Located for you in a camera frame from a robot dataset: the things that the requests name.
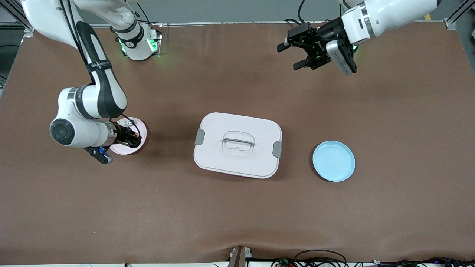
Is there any white lidded storage box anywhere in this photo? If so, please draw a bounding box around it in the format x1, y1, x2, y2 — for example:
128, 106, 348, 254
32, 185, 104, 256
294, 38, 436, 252
193, 112, 283, 179

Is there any pink round plate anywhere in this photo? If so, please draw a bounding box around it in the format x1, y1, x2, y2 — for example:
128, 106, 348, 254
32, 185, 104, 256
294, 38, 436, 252
109, 117, 149, 156

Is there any light blue round plate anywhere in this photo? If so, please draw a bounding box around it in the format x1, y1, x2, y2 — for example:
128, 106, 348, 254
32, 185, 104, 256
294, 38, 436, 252
312, 140, 356, 182

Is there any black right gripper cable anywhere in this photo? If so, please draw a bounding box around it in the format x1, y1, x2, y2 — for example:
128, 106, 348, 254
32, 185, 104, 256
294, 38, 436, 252
109, 114, 141, 139

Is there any silver table edge rail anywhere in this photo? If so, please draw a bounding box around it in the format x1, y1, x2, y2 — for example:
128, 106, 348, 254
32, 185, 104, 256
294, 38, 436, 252
22, 20, 459, 29

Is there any aluminium frame post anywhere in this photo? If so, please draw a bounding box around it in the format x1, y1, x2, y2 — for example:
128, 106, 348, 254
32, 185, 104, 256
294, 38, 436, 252
0, 0, 36, 34
445, 11, 475, 30

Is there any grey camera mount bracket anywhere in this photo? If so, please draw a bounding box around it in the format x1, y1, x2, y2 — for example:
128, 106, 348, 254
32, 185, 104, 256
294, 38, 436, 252
227, 246, 253, 267

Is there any black cable bundle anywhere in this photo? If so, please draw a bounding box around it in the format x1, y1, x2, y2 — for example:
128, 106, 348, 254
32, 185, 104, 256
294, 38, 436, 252
371, 257, 475, 267
271, 249, 349, 267

